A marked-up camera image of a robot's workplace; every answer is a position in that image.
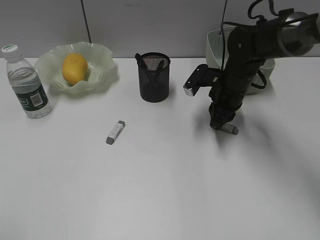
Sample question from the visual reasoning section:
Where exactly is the pale green plastic basket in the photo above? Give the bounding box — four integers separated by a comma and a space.
206, 29, 276, 95

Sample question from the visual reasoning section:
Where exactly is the grey white eraser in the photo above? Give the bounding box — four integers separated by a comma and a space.
106, 120, 126, 145
220, 123, 239, 135

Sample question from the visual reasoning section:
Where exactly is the clear plastic water bottle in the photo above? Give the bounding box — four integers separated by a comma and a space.
1, 44, 52, 119

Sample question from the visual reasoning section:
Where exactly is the pale green wavy plate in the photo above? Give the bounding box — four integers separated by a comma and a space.
34, 42, 118, 94

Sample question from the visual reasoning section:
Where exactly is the black wall cable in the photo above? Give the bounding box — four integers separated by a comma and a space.
218, 0, 228, 36
80, 0, 92, 43

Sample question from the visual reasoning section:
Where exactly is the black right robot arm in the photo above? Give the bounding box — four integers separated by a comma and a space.
209, 9, 320, 129

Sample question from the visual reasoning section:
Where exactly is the black mesh pen holder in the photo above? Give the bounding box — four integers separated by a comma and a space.
138, 52, 171, 103

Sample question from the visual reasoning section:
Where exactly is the black marker pen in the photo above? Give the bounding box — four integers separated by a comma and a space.
155, 59, 165, 76
134, 53, 149, 75

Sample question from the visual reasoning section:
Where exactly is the black wall cable right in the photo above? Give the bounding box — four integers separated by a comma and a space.
218, 0, 228, 36

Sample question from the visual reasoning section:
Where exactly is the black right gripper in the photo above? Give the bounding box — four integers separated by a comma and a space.
208, 87, 244, 129

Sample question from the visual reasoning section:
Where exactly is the black wall cable left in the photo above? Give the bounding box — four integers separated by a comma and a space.
80, 0, 92, 43

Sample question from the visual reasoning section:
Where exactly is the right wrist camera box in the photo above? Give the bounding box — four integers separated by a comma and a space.
183, 64, 223, 97

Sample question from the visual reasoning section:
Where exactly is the yellow mango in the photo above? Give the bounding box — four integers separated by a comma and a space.
62, 53, 88, 85

